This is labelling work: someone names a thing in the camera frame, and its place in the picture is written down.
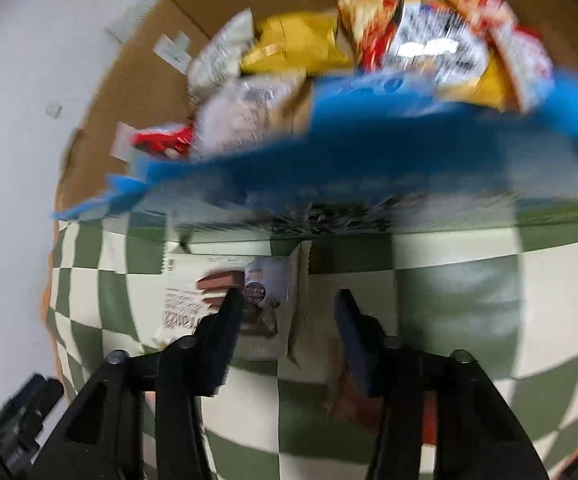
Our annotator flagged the green white checkered mat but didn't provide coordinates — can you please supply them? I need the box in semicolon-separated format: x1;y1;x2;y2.
44;220;578;480

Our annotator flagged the yellow red instant noodle packet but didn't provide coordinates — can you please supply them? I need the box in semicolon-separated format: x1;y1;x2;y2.
339;0;520;111

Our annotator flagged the orange panda snack packet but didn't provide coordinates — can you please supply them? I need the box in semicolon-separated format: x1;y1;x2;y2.
439;0;555;113

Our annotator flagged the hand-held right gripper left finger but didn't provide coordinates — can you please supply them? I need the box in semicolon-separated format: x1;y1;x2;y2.
29;287;245;480

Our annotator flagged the red triangular snack packet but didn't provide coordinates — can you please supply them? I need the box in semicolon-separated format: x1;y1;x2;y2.
131;122;197;158

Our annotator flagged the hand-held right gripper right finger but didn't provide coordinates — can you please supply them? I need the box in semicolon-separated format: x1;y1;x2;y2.
333;289;550;480

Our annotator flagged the clear pink snack packet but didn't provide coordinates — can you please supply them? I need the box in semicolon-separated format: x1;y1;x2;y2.
191;72;315;161

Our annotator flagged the cardboard box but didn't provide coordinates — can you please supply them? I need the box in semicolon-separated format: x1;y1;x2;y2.
51;0;578;233

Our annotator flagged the white wafer packet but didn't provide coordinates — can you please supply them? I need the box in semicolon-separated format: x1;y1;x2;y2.
151;252;315;361

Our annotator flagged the yellow snack packet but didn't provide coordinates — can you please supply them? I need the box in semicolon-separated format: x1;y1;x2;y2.
241;10;355;76

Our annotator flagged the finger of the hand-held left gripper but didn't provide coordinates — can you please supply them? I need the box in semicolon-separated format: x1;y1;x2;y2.
11;372;64;413

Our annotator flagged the brown snack packet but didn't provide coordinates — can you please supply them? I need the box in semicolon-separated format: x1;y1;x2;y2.
321;335;437;446

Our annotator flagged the white silver snack packet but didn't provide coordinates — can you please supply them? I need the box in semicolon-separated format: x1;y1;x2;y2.
186;7;255;106

